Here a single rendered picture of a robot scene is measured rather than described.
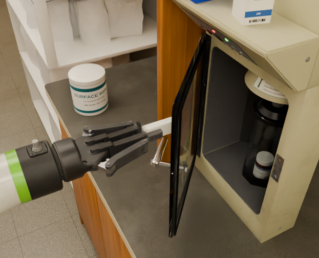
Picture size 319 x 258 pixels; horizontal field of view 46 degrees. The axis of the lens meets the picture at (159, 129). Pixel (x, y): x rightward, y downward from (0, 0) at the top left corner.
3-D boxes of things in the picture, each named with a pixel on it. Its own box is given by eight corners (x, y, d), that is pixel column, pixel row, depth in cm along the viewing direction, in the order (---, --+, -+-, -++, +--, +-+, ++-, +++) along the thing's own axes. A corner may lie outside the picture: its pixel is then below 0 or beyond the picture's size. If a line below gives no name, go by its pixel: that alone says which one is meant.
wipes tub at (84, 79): (101, 92, 149) (97, 59, 139) (113, 110, 140) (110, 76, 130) (69, 102, 144) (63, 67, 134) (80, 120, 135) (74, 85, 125)
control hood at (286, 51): (206, 22, 88) (209, -22, 81) (308, 89, 65) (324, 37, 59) (163, 32, 83) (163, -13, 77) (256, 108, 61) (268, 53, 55)
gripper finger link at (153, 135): (136, 135, 70) (143, 145, 68) (160, 128, 72) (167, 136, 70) (136, 142, 71) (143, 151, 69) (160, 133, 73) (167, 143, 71)
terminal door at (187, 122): (195, 157, 113) (206, 33, 88) (171, 241, 90) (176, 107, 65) (192, 156, 113) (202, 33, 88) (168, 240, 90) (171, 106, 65)
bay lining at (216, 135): (266, 128, 119) (291, 23, 97) (329, 181, 102) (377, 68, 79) (201, 153, 110) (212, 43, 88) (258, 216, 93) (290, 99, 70)
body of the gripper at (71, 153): (60, 163, 60) (113, 145, 64) (46, 133, 66) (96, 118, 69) (67, 194, 65) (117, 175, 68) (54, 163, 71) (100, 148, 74)
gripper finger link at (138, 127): (88, 158, 69) (86, 154, 70) (142, 139, 73) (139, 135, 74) (86, 143, 67) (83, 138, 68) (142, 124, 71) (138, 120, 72)
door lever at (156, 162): (183, 146, 87) (183, 137, 86) (173, 174, 80) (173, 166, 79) (161, 142, 88) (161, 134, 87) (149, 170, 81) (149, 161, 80)
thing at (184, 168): (187, 179, 84) (188, 162, 80) (185, 187, 82) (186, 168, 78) (178, 178, 84) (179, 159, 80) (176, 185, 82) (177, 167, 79)
